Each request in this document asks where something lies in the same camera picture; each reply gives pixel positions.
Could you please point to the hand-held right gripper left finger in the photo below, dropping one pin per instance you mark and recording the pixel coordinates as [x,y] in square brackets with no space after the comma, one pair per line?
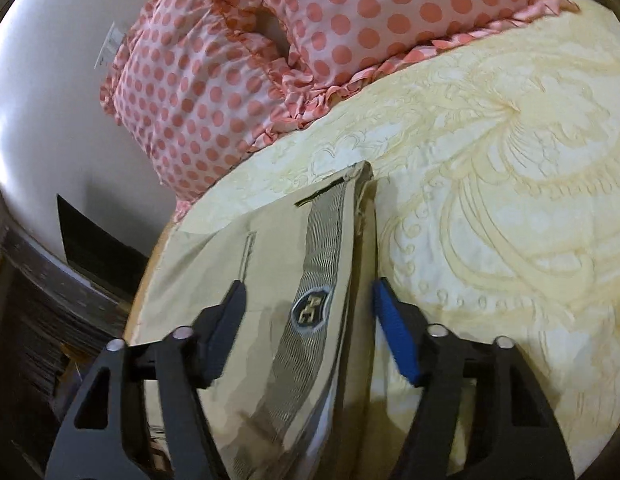
[225,330]

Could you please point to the pink polka dot pillow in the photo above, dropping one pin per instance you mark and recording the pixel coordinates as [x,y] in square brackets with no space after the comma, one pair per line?
[390,10]
[190,105]

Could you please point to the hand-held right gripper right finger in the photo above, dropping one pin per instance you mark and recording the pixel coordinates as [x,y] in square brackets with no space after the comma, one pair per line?
[397,330]

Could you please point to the dark wooden furniture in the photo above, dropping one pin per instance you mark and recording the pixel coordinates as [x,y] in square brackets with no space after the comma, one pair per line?
[50,320]

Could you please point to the beige pants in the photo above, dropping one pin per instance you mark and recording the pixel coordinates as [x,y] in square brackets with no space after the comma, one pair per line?
[270,340]

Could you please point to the white wall outlet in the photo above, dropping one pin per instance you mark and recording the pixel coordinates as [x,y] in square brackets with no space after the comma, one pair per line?
[109,46]

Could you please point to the cream patterned bedspread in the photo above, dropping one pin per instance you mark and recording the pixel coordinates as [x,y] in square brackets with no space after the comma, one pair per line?
[490,185]

